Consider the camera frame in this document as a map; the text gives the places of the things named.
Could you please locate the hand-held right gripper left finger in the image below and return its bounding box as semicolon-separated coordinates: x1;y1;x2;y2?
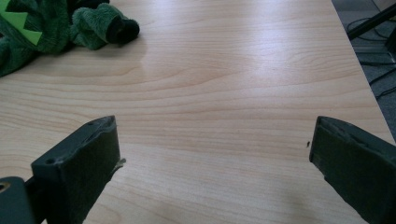
30;115;127;224

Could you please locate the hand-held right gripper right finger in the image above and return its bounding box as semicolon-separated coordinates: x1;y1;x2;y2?
308;116;396;224

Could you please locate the green plush dinosaur costume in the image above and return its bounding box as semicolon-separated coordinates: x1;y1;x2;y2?
0;0;141;78

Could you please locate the black metal stand bar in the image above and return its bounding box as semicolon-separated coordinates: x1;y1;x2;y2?
346;2;396;41

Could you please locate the black cable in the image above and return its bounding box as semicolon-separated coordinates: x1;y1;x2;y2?
375;86;396;100
368;66;396;86

